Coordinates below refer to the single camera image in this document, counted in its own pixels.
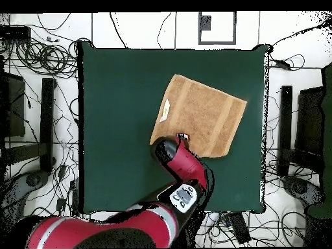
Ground grey square floor frame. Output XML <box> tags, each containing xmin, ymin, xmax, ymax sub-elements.
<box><xmin>198</xmin><ymin>11</ymin><xmax>237</xmax><ymax>45</ymax></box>

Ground coiled black cable bundle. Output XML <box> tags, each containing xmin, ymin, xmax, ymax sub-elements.
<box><xmin>15</xmin><ymin>37</ymin><xmax>78</xmax><ymax>78</ymax></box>

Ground dark green draped cloth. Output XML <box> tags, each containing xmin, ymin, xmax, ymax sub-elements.
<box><xmin>307</xmin><ymin>62</ymin><xmax>332</xmax><ymax>219</ymax></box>

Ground tan terry towel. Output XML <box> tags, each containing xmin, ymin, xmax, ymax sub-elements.
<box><xmin>149</xmin><ymin>73</ymin><xmax>248</xmax><ymax>158</ymax></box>

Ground dark green table cloth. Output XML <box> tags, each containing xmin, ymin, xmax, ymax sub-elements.
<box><xmin>77</xmin><ymin>41</ymin><xmax>270</xmax><ymax>215</ymax></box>

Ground black equipment box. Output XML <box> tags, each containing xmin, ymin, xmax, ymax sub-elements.
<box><xmin>0</xmin><ymin>71</ymin><xmax>27</xmax><ymax>138</ymax></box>
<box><xmin>295</xmin><ymin>86</ymin><xmax>325</xmax><ymax>156</ymax></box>

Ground black stand frame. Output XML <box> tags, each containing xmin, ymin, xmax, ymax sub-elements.
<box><xmin>3</xmin><ymin>77</ymin><xmax>57</xmax><ymax>173</ymax></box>
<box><xmin>276</xmin><ymin>85</ymin><xmax>324</xmax><ymax>177</ymax></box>

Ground black box with cables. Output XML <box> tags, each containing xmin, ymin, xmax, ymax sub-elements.
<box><xmin>0</xmin><ymin>25</ymin><xmax>32</xmax><ymax>41</ymax></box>

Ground grey chair base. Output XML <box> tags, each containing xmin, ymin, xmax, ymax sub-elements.
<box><xmin>0</xmin><ymin>171</ymin><xmax>50</xmax><ymax>221</ymax></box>
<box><xmin>281</xmin><ymin>175</ymin><xmax>325</xmax><ymax>208</ymax></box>

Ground black power strip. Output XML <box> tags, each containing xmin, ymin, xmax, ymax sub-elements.
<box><xmin>69</xmin><ymin>180</ymin><xmax>80</xmax><ymax>216</ymax></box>
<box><xmin>228</xmin><ymin>212</ymin><xmax>252</xmax><ymax>244</ymax></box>

